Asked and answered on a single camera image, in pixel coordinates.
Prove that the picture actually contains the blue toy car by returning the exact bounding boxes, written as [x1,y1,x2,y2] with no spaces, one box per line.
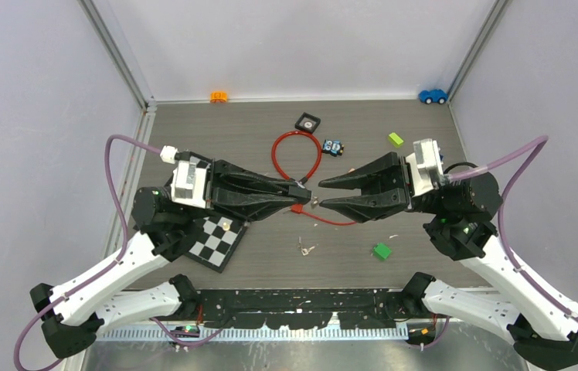
[418,89,448,104]

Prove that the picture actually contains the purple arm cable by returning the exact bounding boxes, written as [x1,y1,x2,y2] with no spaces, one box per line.
[12,134,178,371]
[445,134,578,362]

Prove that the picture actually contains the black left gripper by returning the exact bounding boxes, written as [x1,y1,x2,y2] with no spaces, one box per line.
[181,157,298,227]

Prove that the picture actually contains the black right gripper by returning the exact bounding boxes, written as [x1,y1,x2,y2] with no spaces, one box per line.
[315,148,447,222]

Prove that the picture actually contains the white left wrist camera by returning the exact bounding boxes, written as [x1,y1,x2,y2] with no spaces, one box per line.
[170,160,209,209]

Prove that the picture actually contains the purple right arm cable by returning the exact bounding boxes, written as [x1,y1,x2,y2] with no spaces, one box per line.
[445,134,578,362]

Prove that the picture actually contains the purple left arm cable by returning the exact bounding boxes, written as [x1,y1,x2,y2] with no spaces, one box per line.
[12,134,178,371]

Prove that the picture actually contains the red cable lock chrome cylinder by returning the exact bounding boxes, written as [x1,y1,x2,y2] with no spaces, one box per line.
[270,130,323,185]

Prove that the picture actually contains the black white checkerboard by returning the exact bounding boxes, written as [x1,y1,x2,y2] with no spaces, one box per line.
[186,216,249,273]

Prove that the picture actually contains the small red cable padlock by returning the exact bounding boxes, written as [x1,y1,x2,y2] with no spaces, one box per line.
[286,204,356,227]

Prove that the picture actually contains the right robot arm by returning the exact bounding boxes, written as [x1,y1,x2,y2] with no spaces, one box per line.
[321,152,578,370]

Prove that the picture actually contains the dark green cube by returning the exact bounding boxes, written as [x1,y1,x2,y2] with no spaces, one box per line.
[372,243,393,261]

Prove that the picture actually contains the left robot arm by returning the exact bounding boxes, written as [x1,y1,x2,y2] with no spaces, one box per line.
[30,152,311,359]

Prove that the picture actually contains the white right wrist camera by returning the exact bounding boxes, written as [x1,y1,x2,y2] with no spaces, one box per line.
[406,138,444,196]

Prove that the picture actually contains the blue owl toy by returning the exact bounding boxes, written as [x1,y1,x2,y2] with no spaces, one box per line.
[321,139,345,157]

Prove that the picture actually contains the lime green block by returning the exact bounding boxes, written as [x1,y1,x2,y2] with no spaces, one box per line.
[387,132,404,148]

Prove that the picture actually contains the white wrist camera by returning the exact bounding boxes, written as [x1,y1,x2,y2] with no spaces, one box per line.
[406,138,444,196]
[170,160,209,209]

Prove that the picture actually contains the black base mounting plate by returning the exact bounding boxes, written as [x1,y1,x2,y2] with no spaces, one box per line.
[149,288,454,332]

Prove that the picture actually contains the orange toy car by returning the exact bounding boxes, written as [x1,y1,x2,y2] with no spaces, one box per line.
[209,90,229,104]

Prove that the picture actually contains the silver keys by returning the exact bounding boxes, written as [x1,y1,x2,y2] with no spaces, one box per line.
[297,237,318,256]

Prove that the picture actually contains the black square framed box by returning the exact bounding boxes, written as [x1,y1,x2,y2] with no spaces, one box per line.
[294,112,321,134]

